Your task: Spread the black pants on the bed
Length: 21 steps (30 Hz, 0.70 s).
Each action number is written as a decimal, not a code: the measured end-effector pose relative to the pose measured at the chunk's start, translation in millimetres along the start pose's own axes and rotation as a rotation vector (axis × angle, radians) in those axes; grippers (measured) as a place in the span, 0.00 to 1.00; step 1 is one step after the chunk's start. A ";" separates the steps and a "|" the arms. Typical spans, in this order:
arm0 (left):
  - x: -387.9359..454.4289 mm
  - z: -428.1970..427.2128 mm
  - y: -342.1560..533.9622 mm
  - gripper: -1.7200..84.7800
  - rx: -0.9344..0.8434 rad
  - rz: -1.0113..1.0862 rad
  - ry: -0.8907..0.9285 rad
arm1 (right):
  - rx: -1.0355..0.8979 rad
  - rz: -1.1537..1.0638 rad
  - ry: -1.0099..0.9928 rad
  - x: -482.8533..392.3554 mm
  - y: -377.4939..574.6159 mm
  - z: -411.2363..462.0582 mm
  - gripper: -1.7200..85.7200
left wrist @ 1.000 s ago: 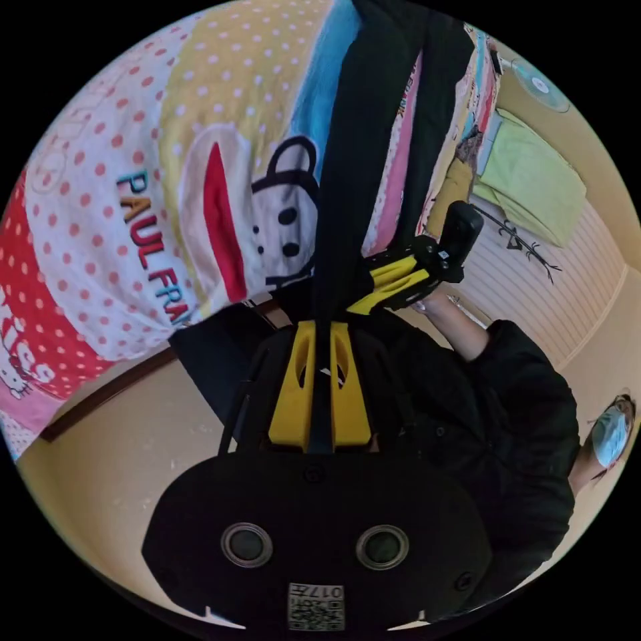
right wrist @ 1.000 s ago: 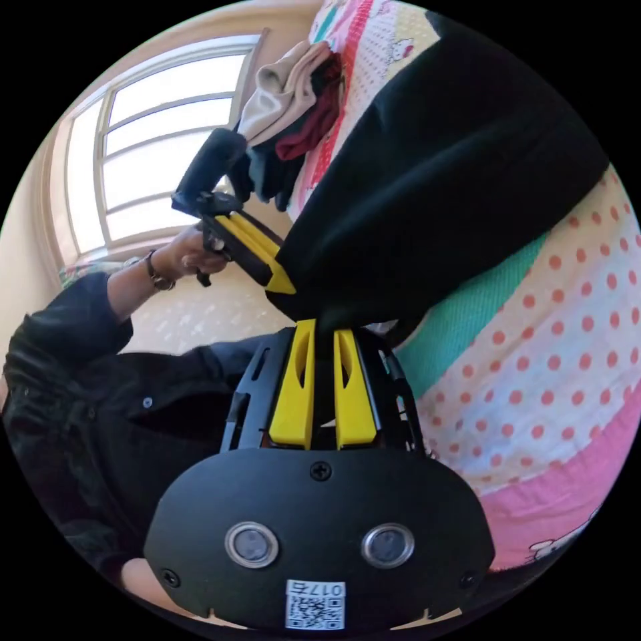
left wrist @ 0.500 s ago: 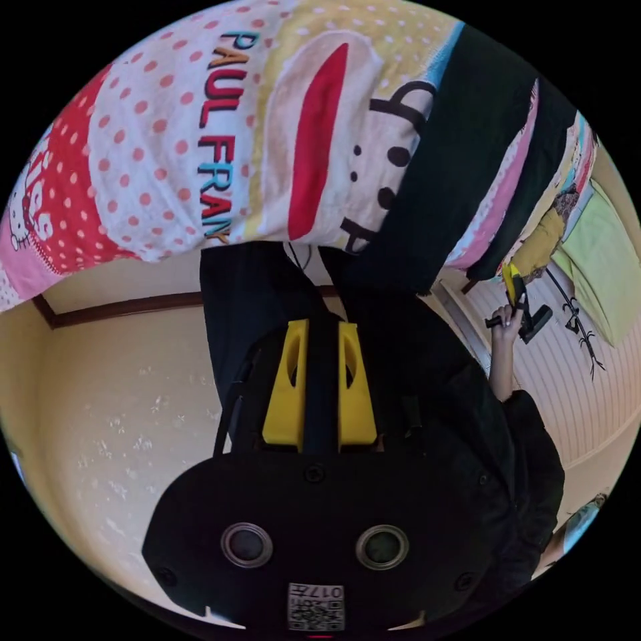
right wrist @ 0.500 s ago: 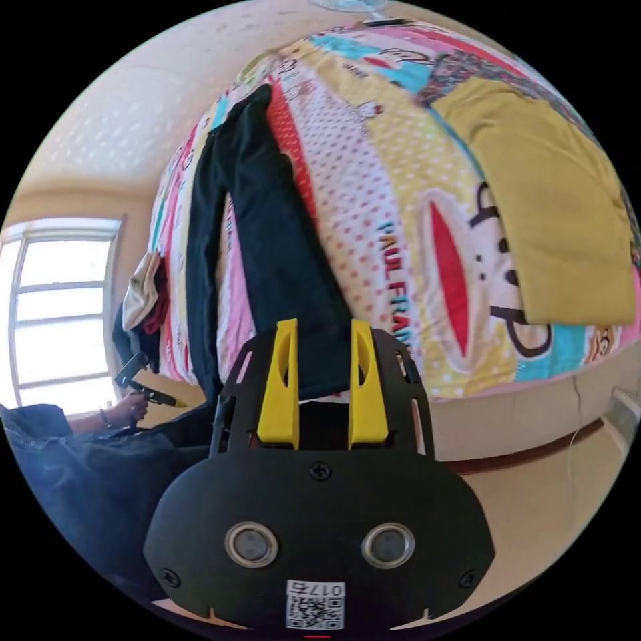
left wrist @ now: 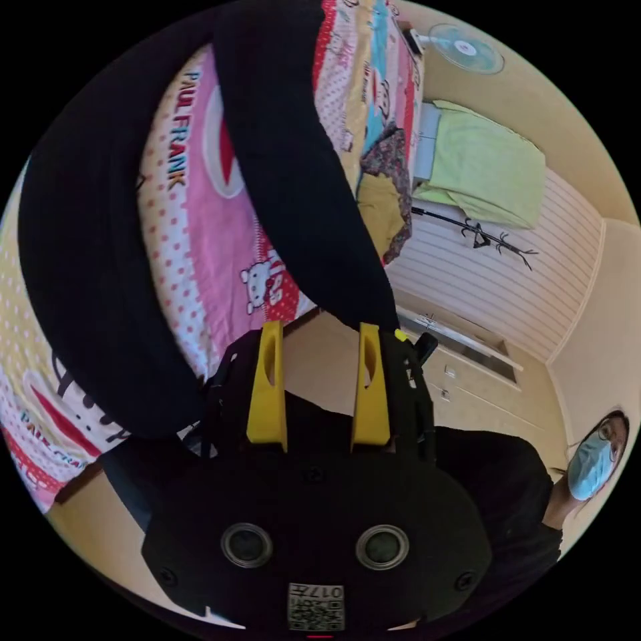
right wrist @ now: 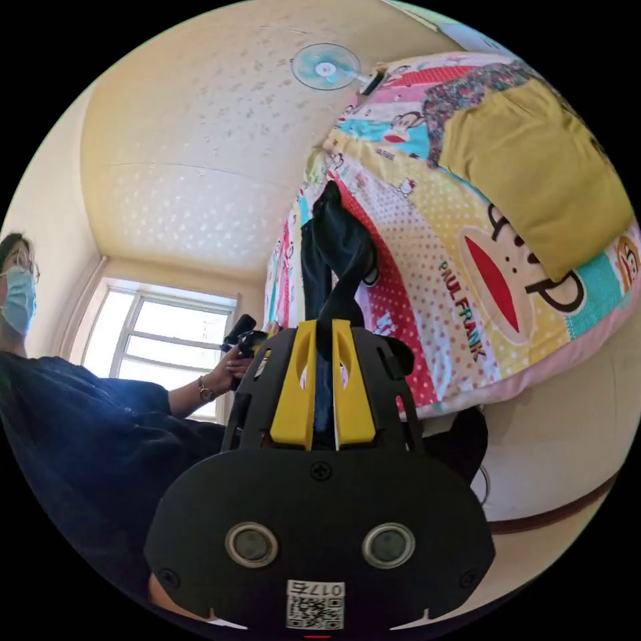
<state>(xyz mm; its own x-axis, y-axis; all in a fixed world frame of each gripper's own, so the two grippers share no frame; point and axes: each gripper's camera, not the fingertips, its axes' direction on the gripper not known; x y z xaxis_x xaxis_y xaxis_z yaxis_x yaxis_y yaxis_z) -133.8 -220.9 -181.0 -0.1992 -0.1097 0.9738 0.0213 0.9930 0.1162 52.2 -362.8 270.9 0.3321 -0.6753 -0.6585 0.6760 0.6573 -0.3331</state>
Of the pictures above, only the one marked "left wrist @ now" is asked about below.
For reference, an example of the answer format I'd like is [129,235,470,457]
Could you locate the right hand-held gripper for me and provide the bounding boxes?
[394,328,439,369]

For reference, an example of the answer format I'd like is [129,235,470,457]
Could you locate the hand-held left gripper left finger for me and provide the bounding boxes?
[246,320,288,453]

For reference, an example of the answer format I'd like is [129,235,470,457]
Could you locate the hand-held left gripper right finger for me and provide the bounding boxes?
[350,323,391,450]

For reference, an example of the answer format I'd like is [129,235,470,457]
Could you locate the black pants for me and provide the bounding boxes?
[17,0,401,443]

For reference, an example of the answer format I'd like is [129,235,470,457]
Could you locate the pile of clothes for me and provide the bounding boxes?
[357,124,415,267]

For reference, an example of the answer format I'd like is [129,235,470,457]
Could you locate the black coat rack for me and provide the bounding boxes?
[411,206,540,272]

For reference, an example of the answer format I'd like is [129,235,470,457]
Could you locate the person's body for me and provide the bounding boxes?
[99,390,633,637]

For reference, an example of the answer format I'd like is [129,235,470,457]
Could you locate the window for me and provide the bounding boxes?
[414,101,443,182]

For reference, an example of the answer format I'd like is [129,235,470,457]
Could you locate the green curtain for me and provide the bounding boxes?
[412,99,548,231]

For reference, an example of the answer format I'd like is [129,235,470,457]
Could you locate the light blue fan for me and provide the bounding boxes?
[427,22,505,77]

